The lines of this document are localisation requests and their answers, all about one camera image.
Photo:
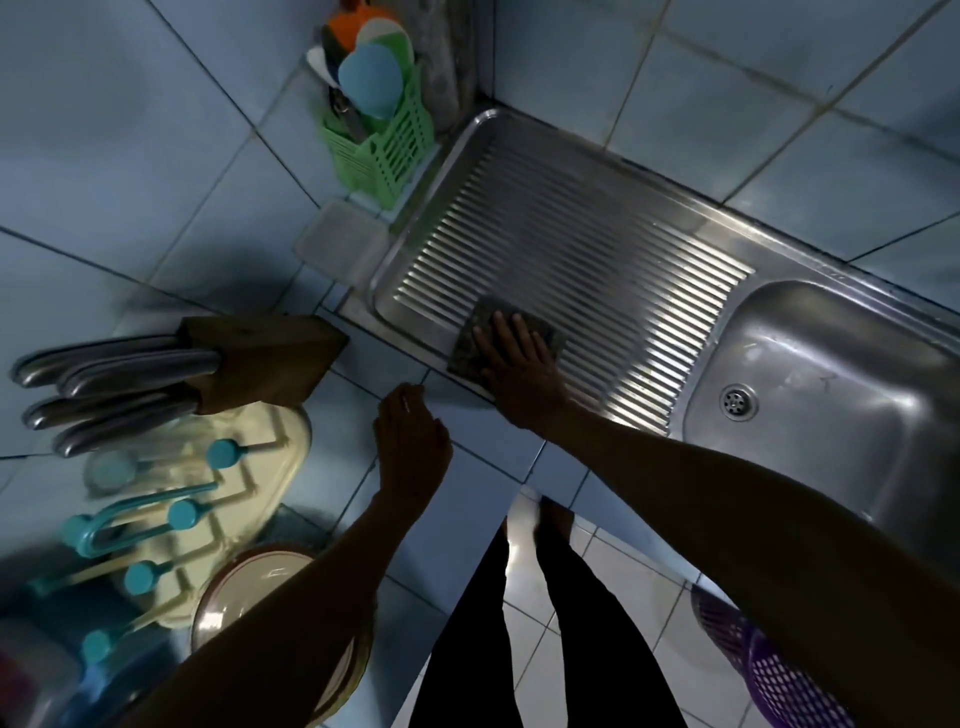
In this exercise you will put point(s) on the person's left hand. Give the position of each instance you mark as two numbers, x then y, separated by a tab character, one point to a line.
412	450

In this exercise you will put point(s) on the person's right hand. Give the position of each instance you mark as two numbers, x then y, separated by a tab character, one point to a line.
525	382

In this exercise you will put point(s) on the checked dishcloth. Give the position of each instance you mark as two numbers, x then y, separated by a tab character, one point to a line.
469	349

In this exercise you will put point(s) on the knives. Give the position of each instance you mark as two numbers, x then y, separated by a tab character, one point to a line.
349	116

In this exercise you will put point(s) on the person's right forearm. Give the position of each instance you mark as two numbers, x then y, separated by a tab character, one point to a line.
787	555

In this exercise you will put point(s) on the person's left forearm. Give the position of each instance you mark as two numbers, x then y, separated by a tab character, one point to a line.
285	630

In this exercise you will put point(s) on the person's right foot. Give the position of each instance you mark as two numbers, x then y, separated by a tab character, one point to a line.
553	517

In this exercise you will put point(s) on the person's black clothing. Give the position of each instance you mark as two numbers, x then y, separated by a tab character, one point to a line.
592	645

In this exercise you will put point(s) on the cream cup rack teal knobs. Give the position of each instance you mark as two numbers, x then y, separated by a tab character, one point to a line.
277	457

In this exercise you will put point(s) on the stainless steel sink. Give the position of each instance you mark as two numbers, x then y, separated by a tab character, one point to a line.
600	240

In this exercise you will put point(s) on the wooden knife block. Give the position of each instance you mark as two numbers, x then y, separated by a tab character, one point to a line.
277	360

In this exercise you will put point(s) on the clear plastic container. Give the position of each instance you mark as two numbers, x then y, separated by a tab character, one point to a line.
343	241

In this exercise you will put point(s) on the round brown-rimmed plate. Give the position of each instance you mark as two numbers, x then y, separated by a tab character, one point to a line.
240	592

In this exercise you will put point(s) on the green plastic basket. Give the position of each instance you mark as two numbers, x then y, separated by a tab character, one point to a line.
390	161

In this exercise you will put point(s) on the clear glass cup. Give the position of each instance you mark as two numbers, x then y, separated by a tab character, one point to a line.
111	471

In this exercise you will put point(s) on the light blue plastic scoop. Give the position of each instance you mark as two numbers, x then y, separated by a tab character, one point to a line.
371	81

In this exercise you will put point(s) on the green plastic scoop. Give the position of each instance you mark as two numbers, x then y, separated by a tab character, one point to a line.
405	56

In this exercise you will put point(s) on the white plastic spoon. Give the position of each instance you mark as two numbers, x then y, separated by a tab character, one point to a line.
321	66

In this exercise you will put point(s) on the white plastic scoop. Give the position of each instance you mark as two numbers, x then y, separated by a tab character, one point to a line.
382	31

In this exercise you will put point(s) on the purple plastic basket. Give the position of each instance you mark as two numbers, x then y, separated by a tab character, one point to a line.
772	675

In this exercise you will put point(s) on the orange plastic utensil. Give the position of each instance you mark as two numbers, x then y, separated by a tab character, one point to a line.
349	26

